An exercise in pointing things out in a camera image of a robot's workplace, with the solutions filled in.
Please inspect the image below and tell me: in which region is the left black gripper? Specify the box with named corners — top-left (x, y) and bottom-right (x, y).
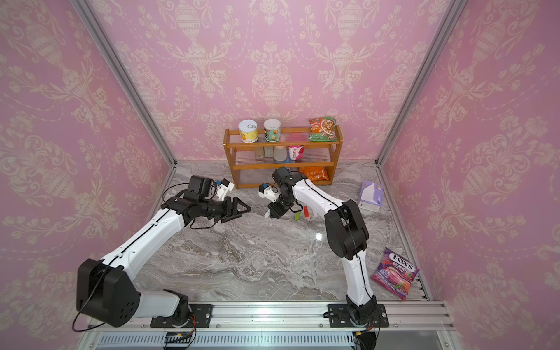
top-left (200, 195), bottom-right (252, 223)

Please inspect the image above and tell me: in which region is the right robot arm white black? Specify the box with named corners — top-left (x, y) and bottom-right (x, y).
top-left (268, 167), bottom-right (381, 328)

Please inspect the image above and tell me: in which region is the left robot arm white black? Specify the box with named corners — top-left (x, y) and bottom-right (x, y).
top-left (76, 176), bottom-right (252, 328)

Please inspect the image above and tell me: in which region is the orange snack bag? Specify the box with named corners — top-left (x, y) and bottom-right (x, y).
top-left (299, 166), bottom-right (330, 182)

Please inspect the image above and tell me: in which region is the wooden shelf rack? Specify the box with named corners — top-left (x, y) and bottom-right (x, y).
top-left (223, 126), bottom-right (344, 188)

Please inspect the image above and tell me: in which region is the white plastic bottle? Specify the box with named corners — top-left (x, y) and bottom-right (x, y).
top-left (274, 146), bottom-right (287, 163)

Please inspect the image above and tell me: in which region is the pink white cup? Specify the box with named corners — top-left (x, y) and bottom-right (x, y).
top-left (288, 145), bottom-right (305, 161)

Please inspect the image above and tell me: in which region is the green orange can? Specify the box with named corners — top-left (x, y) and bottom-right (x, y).
top-left (263, 118), bottom-right (281, 142)

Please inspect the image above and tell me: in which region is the yellow white can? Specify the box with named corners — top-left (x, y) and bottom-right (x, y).
top-left (239, 120), bottom-right (259, 144)

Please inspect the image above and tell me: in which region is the green red snack packet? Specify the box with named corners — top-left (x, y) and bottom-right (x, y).
top-left (309, 116), bottom-right (338, 142)

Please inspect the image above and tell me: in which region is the purple tissue box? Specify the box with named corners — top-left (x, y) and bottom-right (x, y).
top-left (358, 180), bottom-right (384, 212)

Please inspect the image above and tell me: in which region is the purple candy bag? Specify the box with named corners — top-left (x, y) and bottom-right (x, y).
top-left (371, 248), bottom-right (419, 300)

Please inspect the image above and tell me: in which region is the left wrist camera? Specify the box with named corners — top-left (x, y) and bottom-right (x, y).
top-left (215, 179), bottom-right (235, 201)

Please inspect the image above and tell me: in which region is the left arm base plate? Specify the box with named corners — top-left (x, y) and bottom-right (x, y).
top-left (150, 304), bottom-right (214, 329)

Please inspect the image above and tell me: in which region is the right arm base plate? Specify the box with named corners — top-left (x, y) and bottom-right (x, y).
top-left (323, 303), bottom-right (389, 329)

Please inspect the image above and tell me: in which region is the aluminium front rail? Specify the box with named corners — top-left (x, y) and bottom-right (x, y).
top-left (87, 300), bottom-right (456, 333)

